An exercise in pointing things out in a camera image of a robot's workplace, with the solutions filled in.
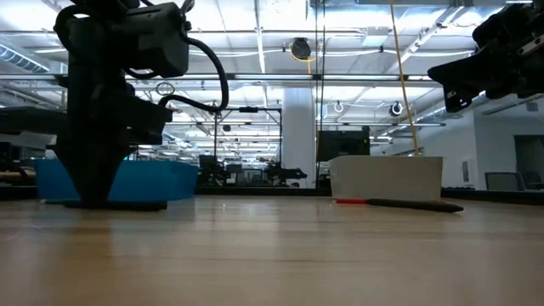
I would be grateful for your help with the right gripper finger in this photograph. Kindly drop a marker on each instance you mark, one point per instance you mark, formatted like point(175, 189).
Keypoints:
point(459, 74)

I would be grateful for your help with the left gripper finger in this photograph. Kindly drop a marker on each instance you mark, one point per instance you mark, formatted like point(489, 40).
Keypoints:
point(91, 170)
point(122, 159)

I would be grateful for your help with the dark green pencil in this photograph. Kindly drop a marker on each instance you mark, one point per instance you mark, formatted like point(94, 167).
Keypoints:
point(140, 206)

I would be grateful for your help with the black pen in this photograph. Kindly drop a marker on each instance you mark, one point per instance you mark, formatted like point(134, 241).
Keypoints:
point(425, 206)

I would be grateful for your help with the red pencil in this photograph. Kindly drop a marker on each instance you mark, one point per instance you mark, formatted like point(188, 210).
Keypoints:
point(350, 201)

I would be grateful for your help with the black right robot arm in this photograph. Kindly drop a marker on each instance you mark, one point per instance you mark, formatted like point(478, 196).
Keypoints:
point(531, 17)

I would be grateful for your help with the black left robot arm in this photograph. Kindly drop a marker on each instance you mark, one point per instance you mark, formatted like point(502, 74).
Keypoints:
point(106, 4)

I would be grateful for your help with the blue plastic tray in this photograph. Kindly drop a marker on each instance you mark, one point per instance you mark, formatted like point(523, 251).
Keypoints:
point(161, 180)

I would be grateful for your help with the background desk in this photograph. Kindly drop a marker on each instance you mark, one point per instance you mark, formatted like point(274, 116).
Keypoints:
point(25, 119)

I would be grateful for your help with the white plastic bin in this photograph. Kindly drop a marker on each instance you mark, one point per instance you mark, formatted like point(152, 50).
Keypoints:
point(382, 178)

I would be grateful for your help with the background robot arms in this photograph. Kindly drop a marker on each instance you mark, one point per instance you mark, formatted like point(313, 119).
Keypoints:
point(280, 173)

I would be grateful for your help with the white pillar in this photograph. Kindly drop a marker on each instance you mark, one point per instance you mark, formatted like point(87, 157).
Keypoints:
point(299, 136)

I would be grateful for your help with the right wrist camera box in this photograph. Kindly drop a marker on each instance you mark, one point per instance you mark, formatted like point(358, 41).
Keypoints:
point(495, 27)

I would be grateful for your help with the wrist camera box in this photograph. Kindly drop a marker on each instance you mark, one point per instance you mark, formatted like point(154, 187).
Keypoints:
point(157, 40)
point(495, 27)

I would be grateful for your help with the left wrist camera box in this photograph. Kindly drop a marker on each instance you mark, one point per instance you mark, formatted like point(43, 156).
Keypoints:
point(157, 40)

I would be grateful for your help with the black rig frame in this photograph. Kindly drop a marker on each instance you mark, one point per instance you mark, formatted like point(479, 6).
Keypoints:
point(248, 109)

